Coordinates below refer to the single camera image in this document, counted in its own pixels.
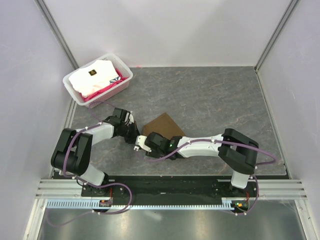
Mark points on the white folded cloth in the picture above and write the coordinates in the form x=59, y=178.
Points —
x=94, y=77

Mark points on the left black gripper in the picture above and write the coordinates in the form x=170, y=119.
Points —
x=131, y=140

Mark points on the white plastic basket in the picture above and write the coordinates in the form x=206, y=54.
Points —
x=117, y=63

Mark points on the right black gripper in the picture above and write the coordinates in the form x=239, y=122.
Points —
x=153, y=154

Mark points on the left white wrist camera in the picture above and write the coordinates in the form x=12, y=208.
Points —
x=128, y=118

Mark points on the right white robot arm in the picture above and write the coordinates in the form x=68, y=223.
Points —
x=234, y=148

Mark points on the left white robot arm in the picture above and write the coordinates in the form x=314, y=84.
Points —
x=72, y=153

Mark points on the pink cloth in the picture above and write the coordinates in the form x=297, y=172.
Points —
x=114, y=82

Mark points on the brown cloth napkin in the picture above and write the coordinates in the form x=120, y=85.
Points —
x=163, y=125

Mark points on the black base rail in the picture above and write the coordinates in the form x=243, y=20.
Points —
x=182, y=189

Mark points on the grey slotted cable duct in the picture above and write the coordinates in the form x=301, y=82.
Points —
x=97, y=204

